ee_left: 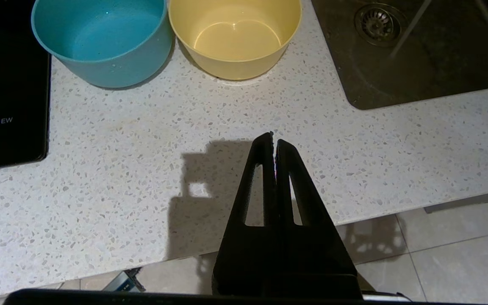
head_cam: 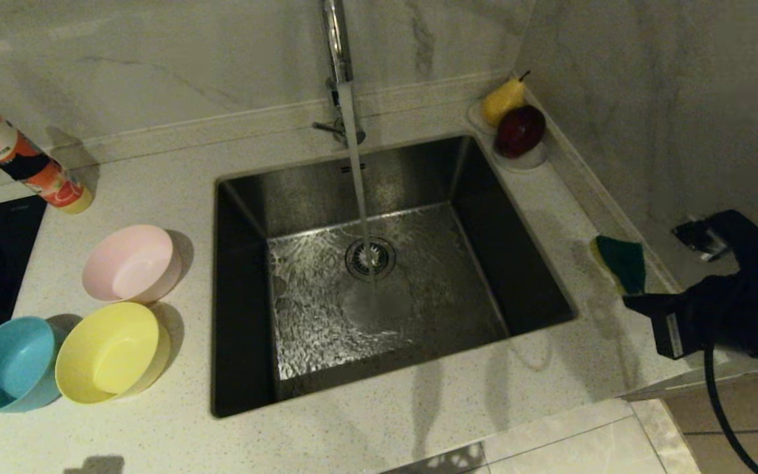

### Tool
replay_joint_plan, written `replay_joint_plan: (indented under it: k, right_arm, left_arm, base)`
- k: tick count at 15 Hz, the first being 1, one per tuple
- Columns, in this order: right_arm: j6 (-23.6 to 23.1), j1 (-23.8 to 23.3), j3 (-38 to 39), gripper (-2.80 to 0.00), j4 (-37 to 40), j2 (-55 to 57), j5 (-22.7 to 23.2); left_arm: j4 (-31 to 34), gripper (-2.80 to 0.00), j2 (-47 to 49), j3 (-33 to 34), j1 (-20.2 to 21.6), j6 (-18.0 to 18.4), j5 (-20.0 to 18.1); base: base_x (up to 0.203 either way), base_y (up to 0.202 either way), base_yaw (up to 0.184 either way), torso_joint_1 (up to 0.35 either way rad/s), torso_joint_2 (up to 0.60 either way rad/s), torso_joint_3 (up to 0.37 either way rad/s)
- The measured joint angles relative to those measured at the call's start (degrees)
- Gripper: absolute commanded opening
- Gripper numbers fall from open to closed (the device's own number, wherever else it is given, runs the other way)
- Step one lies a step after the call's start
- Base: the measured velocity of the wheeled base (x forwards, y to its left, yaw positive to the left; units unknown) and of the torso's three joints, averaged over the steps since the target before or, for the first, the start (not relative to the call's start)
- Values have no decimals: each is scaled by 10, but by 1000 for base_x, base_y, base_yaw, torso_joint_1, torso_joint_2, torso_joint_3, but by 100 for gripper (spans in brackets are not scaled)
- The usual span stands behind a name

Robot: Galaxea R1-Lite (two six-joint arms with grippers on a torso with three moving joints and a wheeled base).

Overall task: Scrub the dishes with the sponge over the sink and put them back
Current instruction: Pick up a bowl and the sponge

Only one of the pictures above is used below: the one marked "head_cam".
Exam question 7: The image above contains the green yellow sponge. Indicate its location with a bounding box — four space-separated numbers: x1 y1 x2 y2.
590 236 647 296

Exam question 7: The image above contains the chrome faucet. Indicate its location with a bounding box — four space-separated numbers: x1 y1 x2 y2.
312 0 366 147

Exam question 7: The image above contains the blue plastic bowl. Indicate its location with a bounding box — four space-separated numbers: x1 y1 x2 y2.
0 316 67 414

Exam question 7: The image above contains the orange white dish soap bottle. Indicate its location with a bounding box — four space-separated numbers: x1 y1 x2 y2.
0 91 94 215

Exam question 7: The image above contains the stainless steel sink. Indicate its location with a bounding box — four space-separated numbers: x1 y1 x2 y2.
211 135 578 418

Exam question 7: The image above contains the small white dish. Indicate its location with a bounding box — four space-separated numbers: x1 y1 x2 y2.
490 142 548 173
466 100 498 136

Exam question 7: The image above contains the dark red apple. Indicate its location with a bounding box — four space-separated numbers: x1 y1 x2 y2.
495 105 547 159

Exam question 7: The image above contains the yellow pear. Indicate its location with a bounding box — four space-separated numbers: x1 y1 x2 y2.
481 71 530 128

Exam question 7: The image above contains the round metal drain strainer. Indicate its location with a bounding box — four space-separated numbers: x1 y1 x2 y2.
345 237 397 282

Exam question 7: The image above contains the pink plastic bowl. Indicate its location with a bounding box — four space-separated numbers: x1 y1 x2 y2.
82 224 182 304

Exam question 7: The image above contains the yellow plastic bowl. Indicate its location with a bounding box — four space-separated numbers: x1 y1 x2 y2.
55 302 171 405

